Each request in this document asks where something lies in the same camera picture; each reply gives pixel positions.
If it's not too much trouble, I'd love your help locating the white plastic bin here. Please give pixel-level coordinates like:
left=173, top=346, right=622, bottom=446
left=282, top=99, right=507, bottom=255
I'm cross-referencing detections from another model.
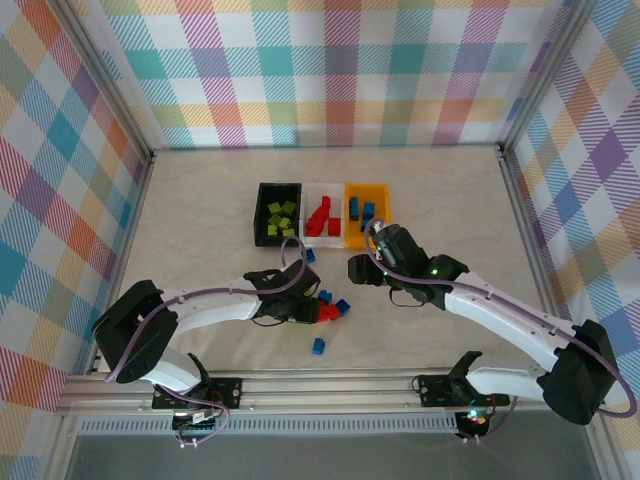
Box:
left=298, top=182, right=347, bottom=250

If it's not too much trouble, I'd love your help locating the orange plastic bin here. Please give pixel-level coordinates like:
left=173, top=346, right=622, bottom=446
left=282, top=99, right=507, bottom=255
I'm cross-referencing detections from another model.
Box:
left=343, top=182, right=393, bottom=250

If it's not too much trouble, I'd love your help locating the black plastic bin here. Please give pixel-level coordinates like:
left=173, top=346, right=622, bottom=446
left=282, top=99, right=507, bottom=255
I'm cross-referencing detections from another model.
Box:
left=253, top=182, right=304, bottom=250

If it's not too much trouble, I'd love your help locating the controller circuit board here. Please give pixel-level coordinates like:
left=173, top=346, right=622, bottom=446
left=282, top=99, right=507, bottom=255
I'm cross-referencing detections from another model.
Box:
left=172, top=407, right=224, bottom=436
left=457, top=407, right=494, bottom=436

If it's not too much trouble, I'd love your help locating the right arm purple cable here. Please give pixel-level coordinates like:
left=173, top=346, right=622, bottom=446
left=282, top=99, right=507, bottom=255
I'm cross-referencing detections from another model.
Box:
left=363, top=219, right=632, bottom=444

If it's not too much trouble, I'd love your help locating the long aluminium base rail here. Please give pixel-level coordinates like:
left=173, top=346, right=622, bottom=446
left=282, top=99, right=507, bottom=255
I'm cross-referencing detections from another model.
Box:
left=53, top=368, right=546, bottom=416

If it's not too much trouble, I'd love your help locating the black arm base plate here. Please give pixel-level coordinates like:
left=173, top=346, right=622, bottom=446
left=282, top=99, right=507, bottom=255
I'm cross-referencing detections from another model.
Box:
left=152, top=377, right=245, bottom=410
left=417, top=374, right=511, bottom=407

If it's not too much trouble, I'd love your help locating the grey slotted cable duct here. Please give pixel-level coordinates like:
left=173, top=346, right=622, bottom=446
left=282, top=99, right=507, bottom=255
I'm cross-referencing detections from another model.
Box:
left=79, top=418, right=460, bottom=435

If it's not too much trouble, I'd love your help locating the aluminium side rail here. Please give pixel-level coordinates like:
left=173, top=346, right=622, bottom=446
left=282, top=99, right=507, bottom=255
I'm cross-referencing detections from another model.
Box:
left=497, top=144, right=576, bottom=341
left=87, top=152, right=157, bottom=374

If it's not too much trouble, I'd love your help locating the aluminium frame post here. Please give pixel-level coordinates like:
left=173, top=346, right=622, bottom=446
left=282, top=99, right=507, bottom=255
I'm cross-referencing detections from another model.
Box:
left=497, top=0, right=601, bottom=156
left=47, top=0, right=156, bottom=166

